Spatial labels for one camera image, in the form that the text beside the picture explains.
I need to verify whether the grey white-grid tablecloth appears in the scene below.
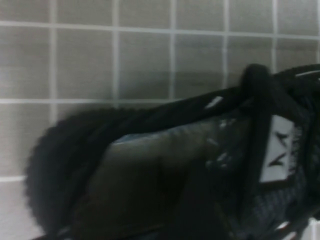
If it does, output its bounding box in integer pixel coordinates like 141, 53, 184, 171
0, 0, 320, 240

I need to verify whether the black sneaker with white stripes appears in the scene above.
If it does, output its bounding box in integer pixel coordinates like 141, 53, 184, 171
23, 63, 320, 240

